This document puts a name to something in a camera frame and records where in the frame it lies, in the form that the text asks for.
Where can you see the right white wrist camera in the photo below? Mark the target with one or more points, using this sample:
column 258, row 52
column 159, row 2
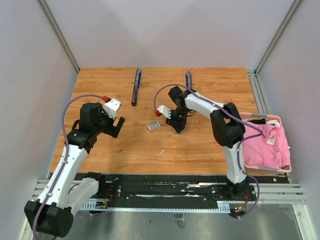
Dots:
column 164, row 110

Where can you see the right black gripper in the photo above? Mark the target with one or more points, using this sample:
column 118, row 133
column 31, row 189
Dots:
column 177, row 125

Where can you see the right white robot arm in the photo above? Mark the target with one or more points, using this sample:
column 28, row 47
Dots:
column 227, row 132

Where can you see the silver staple strip block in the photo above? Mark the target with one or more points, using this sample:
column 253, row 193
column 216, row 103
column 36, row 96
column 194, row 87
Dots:
column 154, row 125

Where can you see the pink plastic basket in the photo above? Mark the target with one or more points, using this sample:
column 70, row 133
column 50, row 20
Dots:
column 264, row 119

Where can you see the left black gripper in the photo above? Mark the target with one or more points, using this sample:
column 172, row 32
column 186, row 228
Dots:
column 112, row 130

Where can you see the blue stapler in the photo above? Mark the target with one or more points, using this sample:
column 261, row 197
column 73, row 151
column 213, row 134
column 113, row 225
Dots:
column 188, row 79
column 136, row 87

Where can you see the pink cloth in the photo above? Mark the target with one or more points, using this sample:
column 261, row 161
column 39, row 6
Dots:
column 269, row 150

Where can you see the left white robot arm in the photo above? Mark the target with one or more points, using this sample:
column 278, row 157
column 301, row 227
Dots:
column 53, row 211

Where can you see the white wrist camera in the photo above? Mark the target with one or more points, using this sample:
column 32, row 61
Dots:
column 164, row 110
column 111, row 108

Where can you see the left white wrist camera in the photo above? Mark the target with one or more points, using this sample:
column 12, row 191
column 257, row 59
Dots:
column 111, row 108

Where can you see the grey cable duct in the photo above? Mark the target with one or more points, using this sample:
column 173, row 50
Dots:
column 216, row 208

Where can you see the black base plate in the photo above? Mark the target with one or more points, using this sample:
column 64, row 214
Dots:
column 137, row 190

